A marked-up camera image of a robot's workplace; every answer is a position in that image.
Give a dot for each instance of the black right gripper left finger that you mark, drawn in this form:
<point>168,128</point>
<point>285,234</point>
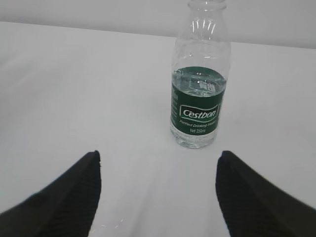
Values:
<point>64,208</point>

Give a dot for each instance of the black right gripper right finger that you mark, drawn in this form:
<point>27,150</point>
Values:
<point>254,207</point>

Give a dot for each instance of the clear green-label water bottle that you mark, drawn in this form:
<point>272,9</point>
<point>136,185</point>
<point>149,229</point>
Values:
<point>199,73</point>

